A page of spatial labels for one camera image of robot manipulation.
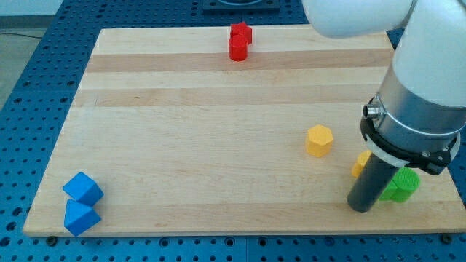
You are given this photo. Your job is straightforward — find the green block behind cylinder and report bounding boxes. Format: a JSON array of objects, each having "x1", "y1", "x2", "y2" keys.
[{"x1": 379, "y1": 180, "x2": 398, "y2": 201}]

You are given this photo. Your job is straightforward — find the red star block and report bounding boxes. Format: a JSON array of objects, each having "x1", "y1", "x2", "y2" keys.
[{"x1": 230, "y1": 22, "x2": 253, "y2": 44}]

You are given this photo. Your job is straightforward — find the black flange mount ring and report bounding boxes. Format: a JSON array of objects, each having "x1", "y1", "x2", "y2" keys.
[{"x1": 360, "y1": 95, "x2": 461, "y2": 175}]

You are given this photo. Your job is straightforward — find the blue cube block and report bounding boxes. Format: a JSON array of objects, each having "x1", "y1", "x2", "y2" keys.
[{"x1": 63, "y1": 172, "x2": 104, "y2": 206}]

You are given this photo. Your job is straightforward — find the yellow hexagon block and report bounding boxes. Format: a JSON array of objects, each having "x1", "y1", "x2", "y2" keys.
[{"x1": 305, "y1": 124, "x2": 333, "y2": 157}]

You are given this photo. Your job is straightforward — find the red cylinder block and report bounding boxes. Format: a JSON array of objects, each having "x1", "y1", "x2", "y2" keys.
[{"x1": 229, "y1": 34, "x2": 248, "y2": 62}]

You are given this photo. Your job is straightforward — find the light wooden board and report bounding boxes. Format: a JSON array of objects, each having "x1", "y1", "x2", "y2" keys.
[{"x1": 23, "y1": 25, "x2": 465, "y2": 237}]

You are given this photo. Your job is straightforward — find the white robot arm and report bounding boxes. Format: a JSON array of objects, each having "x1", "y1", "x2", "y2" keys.
[{"x1": 302, "y1": 0, "x2": 465, "y2": 212}]

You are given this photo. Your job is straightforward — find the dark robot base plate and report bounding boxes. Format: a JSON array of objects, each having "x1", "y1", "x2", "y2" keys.
[{"x1": 200, "y1": 0, "x2": 280, "y2": 12}]

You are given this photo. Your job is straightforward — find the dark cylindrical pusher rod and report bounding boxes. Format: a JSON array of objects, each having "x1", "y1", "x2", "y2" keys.
[{"x1": 347, "y1": 154, "x2": 399, "y2": 213}]

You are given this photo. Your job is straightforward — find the yellow block behind rod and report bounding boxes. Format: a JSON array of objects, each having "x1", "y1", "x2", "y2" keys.
[{"x1": 351, "y1": 150, "x2": 372, "y2": 178}]

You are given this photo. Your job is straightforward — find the blue triangle block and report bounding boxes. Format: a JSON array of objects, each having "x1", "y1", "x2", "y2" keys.
[{"x1": 63, "y1": 199, "x2": 101, "y2": 237}]

